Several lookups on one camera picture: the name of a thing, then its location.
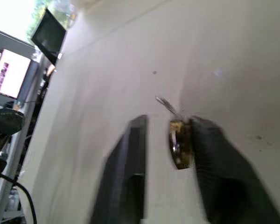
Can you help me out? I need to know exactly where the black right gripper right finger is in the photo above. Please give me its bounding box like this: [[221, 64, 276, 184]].
[[189, 116, 280, 224]]

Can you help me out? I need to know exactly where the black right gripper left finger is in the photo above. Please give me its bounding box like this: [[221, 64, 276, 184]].
[[90, 114, 148, 224]]

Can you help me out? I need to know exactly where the black office chair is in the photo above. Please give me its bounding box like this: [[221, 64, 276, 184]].
[[0, 108, 26, 161]]

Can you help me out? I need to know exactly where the lit computer monitor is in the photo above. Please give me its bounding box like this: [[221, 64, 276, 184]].
[[0, 48, 32, 99]]

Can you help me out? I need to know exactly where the dark computer monitor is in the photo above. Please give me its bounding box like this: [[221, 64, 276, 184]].
[[30, 8, 67, 66]]

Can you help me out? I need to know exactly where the black cable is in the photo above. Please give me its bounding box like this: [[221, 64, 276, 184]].
[[0, 174, 37, 224]]

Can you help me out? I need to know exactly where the white desk frame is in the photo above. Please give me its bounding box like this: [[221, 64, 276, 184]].
[[0, 102, 38, 224]]

